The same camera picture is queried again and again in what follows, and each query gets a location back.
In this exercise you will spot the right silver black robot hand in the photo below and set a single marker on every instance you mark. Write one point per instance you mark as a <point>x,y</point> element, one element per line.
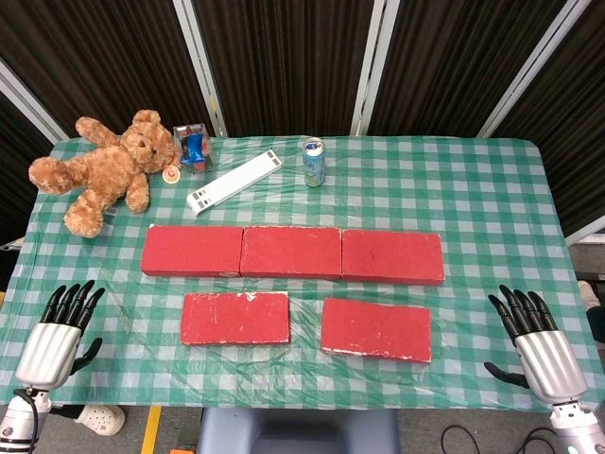
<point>548,364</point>

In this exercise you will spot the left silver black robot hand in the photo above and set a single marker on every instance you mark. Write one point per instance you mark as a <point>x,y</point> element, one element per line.
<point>47,354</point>

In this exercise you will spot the red brick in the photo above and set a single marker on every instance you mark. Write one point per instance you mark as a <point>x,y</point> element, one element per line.
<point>375,328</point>
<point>191,248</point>
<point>392,255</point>
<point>290,250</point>
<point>234,319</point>

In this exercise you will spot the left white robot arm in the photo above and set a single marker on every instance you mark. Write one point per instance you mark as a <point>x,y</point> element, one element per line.
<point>16,423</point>

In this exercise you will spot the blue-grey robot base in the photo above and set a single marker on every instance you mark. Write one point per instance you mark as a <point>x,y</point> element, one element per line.
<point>298,432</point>

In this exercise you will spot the white sneaker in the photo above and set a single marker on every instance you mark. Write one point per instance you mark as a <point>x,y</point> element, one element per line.
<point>586,291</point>

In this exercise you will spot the white clog shoe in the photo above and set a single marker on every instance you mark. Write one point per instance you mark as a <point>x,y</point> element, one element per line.
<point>101,420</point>

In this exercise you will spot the small orange object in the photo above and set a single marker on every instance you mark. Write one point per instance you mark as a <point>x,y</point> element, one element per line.
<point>182,450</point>

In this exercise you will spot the brown teddy bear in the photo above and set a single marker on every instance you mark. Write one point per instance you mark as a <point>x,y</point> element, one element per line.
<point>108,172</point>

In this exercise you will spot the small orange round toy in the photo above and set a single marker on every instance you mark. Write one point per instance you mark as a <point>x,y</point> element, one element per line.
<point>171,176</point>

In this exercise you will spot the green checked tablecloth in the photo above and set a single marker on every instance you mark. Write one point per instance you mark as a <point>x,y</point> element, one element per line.
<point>302,383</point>

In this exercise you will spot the clear box with toys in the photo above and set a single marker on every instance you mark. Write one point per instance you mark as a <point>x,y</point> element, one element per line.
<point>193,151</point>

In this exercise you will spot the white folded stand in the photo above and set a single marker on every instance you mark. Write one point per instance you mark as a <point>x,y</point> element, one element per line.
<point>234,182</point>

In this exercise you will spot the light blue drink can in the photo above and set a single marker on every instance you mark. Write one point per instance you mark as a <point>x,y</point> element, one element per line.
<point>314,165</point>

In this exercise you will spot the white partition frame post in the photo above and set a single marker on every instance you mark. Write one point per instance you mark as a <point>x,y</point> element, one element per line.
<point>201,71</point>
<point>375,66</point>
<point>586,232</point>
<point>534,68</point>
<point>33,104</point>

